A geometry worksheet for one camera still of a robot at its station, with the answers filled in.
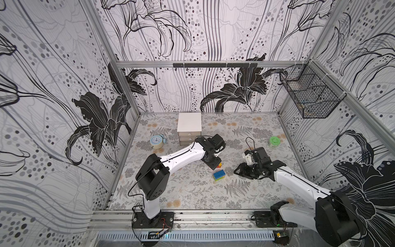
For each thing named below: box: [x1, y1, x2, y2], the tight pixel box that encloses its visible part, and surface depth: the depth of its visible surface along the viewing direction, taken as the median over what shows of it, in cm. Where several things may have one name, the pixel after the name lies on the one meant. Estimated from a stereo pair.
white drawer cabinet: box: [176, 112, 202, 146], surface depth 97 cm
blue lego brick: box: [213, 169, 226, 180], surface depth 86 cm
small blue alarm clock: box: [149, 134, 167, 150], surface depth 100 cm
